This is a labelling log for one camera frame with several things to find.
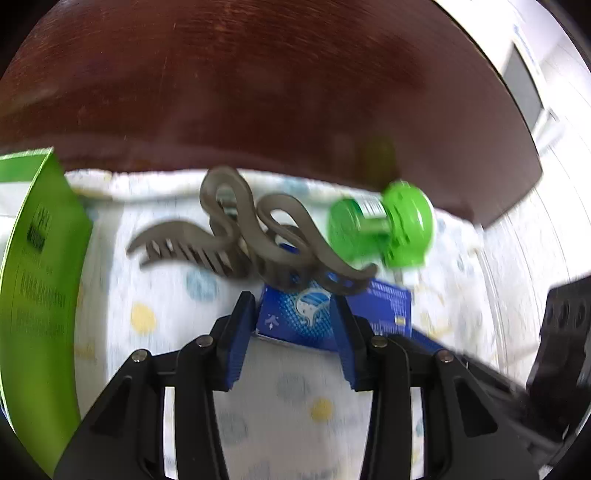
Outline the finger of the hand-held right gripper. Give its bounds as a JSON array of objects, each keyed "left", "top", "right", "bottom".
[{"left": 411, "top": 328, "right": 561, "bottom": 467}]

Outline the giraffe print cloth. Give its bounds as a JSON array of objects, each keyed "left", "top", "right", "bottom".
[{"left": 65, "top": 168, "right": 490, "bottom": 480}]

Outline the white countertop appliance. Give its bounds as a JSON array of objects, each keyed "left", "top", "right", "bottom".
[{"left": 501, "top": 18, "right": 561, "bottom": 144}]

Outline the brown hair claw clip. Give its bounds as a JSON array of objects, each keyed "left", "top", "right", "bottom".
[{"left": 126, "top": 166, "right": 378, "bottom": 296}]

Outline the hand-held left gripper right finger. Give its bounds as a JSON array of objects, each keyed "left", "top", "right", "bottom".
[{"left": 329, "top": 295, "right": 541, "bottom": 480}]

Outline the green cardboard box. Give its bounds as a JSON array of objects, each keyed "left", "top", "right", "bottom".
[{"left": 0, "top": 147, "right": 94, "bottom": 478}]

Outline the green plastic bottle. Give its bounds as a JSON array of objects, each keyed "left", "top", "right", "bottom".
[{"left": 327, "top": 181, "right": 435, "bottom": 269}]

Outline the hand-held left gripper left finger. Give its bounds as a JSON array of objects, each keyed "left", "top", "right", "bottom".
[{"left": 53, "top": 291, "right": 257, "bottom": 480}]

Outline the small blue packet box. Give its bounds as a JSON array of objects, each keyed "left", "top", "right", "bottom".
[{"left": 255, "top": 242, "right": 413, "bottom": 354}]

